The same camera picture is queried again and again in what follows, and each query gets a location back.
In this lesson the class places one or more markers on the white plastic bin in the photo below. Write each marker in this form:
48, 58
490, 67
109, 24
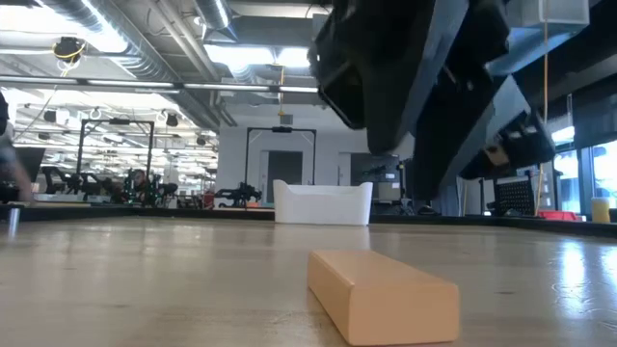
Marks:
323, 205

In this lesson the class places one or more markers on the black background robot arm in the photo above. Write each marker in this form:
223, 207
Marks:
238, 195

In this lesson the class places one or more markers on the silver metal post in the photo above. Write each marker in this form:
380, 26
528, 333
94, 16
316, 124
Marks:
13, 219

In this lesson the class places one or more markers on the red tray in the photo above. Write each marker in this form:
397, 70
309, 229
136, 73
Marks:
559, 216

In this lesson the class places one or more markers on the black perforated cart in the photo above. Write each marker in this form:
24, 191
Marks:
516, 197

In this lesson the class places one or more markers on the black table frame rail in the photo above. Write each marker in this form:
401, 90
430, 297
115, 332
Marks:
193, 212

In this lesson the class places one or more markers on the long ceiling light bar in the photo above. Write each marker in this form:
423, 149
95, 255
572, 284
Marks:
217, 87

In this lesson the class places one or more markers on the orange long block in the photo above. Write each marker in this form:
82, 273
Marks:
385, 308

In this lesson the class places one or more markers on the black metal gantry frame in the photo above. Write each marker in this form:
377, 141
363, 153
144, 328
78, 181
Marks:
119, 121
282, 129

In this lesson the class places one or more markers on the person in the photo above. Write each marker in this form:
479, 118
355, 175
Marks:
140, 177
9, 159

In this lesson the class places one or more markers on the black curtain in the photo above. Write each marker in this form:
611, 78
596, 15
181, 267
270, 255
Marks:
450, 202

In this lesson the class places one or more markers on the dark cabinet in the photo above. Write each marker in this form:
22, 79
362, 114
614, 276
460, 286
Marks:
381, 176

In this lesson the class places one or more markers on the yellow cylinder container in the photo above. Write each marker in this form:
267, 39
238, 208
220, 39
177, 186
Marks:
600, 211

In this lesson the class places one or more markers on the black computer monitor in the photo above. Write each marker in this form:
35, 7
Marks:
36, 161

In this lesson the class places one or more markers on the silver rectangular duct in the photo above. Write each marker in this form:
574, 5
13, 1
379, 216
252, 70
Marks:
554, 14

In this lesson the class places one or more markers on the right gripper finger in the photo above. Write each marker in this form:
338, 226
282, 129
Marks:
448, 135
381, 72

